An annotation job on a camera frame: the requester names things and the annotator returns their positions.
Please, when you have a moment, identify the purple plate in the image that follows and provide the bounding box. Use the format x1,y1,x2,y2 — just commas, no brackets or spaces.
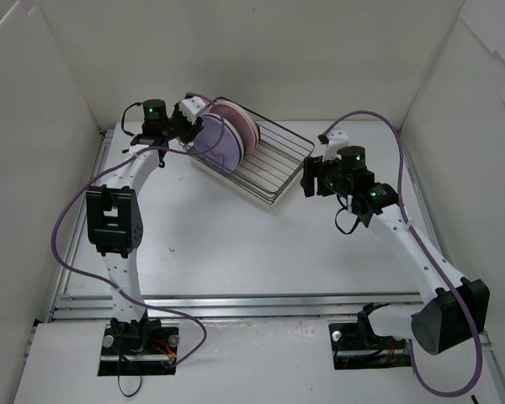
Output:
193,113,244,172

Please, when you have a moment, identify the black wire dish rack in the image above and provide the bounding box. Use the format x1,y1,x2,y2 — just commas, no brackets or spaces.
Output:
183,97,315,206

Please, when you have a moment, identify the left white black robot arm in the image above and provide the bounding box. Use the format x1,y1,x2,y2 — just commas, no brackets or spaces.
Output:
85,96,206,354

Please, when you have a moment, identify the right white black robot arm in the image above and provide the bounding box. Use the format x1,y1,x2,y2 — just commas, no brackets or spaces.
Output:
300,146,490,355

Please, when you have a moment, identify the pink plate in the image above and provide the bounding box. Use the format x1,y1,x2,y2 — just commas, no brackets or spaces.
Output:
208,100,260,156

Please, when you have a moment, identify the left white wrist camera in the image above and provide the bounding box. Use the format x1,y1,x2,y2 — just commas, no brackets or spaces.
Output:
178,96,209,125

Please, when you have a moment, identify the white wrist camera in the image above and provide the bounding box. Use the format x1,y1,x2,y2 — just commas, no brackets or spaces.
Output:
178,96,209,125
318,129,349,162

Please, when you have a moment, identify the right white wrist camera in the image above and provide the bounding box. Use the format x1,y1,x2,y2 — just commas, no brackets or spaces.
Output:
318,129,349,162

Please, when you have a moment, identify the aluminium left rail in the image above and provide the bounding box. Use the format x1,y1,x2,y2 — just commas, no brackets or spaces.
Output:
43,129,114,323

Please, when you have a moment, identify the aluminium rail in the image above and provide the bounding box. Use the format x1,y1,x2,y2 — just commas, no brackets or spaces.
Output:
43,129,114,323
395,131,490,373
50,293,420,321

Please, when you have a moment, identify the aluminium right rail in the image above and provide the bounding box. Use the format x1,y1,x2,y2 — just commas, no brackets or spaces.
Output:
395,131,490,373

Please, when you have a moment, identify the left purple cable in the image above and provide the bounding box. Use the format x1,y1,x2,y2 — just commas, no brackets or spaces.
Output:
50,92,227,366

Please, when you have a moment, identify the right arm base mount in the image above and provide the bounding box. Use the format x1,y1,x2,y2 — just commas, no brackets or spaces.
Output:
328,322,412,370

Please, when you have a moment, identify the aluminium front rail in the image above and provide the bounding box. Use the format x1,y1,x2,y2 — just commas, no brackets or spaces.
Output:
50,293,420,321

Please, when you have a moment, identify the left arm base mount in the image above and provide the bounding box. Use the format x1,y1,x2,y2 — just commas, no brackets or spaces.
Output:
98,325,179,377

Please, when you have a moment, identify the black cable on floor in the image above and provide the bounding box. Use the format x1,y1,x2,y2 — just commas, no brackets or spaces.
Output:
116,348,143,397

